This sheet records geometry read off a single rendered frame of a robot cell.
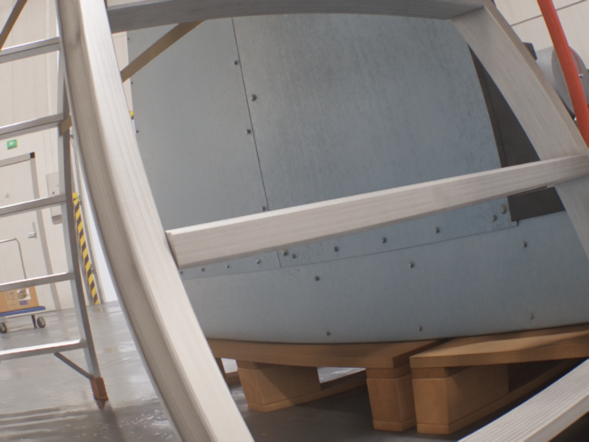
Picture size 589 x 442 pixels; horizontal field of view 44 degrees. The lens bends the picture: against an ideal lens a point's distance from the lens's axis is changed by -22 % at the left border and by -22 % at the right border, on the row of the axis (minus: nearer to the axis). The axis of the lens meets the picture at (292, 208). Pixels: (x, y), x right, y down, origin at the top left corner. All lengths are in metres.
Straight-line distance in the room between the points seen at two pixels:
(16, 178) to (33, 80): 1.44
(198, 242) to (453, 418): 0.92
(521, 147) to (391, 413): 0.54
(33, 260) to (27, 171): 1.20
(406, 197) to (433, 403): 0.82
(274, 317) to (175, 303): 1.54
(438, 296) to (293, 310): 0.54
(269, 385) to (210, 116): 0.67
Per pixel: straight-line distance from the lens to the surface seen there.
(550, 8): 1.26
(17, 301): 7.22
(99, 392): 2.53
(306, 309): 1.91
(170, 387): 0.55
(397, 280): 1.60
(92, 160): 0.62
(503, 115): 1.31
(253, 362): 1.98
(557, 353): 1.13
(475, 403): 1.42
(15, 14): 1.09
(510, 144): 1.31
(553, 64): 7.07
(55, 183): 10.80
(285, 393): 2.02
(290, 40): 1.79
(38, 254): 10.77
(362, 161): 1.62
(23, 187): 10.83
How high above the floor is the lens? 0.40
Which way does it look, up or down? 2 degrees up
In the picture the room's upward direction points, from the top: 12 degrees counter-clockwise
